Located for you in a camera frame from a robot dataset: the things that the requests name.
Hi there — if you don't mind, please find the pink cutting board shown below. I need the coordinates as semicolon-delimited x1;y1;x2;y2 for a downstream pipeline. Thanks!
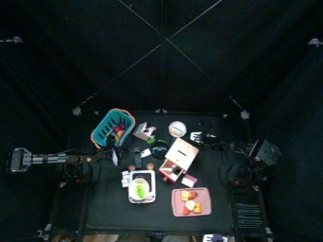
170;186;213;217

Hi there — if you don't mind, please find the small white pink toy box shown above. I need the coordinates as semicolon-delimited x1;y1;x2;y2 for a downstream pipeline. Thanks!
132;121;157;142

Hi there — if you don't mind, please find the wooden box with pink drawer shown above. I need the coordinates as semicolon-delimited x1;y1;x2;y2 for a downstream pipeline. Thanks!
157;137;200;184

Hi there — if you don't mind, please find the small pink white block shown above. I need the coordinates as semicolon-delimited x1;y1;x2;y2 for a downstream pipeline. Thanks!
180;173;197;188

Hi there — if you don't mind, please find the round black bowl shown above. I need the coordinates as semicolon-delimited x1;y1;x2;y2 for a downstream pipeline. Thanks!
149;140;172;160

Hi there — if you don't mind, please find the white bowl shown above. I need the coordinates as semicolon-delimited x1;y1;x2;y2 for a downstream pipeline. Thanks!
129;177;150;200

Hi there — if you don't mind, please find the yellow orange toy food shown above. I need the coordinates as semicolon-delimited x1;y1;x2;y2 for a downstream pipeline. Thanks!
113;130;126;143

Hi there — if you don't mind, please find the green toy pea pod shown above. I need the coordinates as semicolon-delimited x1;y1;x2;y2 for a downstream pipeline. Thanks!
133;183;148;199

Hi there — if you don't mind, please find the small white toy block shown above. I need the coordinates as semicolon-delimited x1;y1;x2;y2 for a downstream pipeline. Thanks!
120;170;130;189

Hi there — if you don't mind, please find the teal basket with orange rim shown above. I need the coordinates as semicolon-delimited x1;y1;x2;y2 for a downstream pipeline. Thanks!
89;108;137;149

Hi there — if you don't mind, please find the white rectangular tray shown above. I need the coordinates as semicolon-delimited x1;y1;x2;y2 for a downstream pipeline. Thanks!
126;169;157;205

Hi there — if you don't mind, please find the round white plate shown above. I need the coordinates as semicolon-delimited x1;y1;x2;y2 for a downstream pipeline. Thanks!
168;120;188;139

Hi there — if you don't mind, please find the small white card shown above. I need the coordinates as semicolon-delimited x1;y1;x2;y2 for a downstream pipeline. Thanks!
138;147;152;159

